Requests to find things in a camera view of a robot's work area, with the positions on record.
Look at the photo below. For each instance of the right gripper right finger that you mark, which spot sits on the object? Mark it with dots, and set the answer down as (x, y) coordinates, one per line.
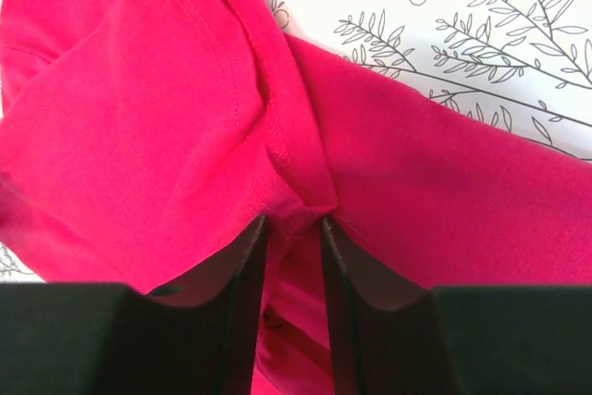
(391, 336)

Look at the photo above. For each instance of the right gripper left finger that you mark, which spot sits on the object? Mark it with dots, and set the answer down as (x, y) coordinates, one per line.
(194, 335)

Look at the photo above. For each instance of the magenta t shirt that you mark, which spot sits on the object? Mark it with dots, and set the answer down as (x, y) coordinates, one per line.
(139, 137)

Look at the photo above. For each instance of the floral patterned table mat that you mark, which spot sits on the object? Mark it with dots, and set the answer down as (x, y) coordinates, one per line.
(520, 66)

